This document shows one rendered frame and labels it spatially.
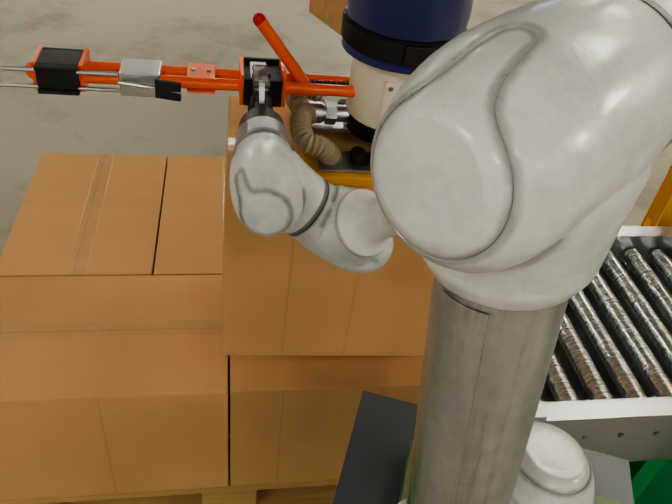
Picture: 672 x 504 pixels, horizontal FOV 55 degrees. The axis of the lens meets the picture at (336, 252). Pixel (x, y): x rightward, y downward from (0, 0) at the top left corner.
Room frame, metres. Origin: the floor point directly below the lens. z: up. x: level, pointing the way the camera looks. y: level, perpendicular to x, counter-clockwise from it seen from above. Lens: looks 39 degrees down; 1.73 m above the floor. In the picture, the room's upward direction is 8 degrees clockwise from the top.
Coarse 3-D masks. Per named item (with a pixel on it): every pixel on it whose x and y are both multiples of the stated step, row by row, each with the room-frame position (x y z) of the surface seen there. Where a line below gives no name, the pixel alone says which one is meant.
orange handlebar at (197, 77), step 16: (96, 64) 1.06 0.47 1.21; (112, 64) 1.06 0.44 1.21; (192, 64) 1.10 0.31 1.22; (208, 64) 1.11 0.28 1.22; (96, 80) 1.01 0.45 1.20; (112, 80) 1.02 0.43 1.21; (176, 80) 1.05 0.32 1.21; (192, 80) 1.05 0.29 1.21; (208, 80) 1.06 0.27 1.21; (224, 80) 1.07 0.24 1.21; (288, 80) 1.13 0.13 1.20; (320, 80) 1.14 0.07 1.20; (336, 80) 1.15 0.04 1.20; (352, 96) 1.11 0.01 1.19
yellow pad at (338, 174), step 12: (312, 156) 1.05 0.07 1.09; (348, 156) 1.06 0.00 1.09; (360, 156) 1.04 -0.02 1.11; (312, 168) 1.01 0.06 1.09; (324, 168) 1.01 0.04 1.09; (336, 168) 1.02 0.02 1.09; (348, 168) 1.02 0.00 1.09; (360, 168) 1.03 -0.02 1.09; (336, 180) 0.99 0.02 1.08; (348, 180) 1.00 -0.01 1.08; (360, 180) 1.00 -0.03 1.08
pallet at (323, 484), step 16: (336, 480) 0.96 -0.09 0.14; (80, 496) 0.82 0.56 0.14; (96, 496) 0.82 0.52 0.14; (112, 496) 0.83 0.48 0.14; (128, 496) 0.84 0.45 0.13; (144, 496) 0.85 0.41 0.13; (160, 496) 0.91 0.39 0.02; (176, 496) 0.92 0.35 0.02; (192, 496) 0.92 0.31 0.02; (208, 496) 0.88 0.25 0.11; (224, 496) 0.89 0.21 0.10; (240, 496) 0.90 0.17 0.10; (256, 496) 0.95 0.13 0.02; (272, 496) 0.96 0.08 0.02; (288, 496) 0.96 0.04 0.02; (304, 496) 0.97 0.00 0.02; (320, 496) 0.97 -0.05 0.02
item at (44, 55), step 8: (40, 48) 1.05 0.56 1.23; (48, 48) 1.06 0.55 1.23; (56, 48) 1.06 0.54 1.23; (64, 48) 1.07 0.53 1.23; (40, 56) 1.02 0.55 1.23; (48, 56) 1.03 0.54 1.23; (56, 56) 1.03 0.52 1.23; (64, 56) 1.03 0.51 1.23; (72, 56) 1.04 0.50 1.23; (80, 56) 1.05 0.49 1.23; (88, 56) 1.07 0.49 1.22; (32, 64) 0.99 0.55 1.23; (56, 64) 1.00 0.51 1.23; (64, 64) 1.01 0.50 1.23; (72, 64) 1.01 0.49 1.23; (80, 64) 1.01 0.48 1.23; (32, 72) 0.99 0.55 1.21; (80, 80) 1.01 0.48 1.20
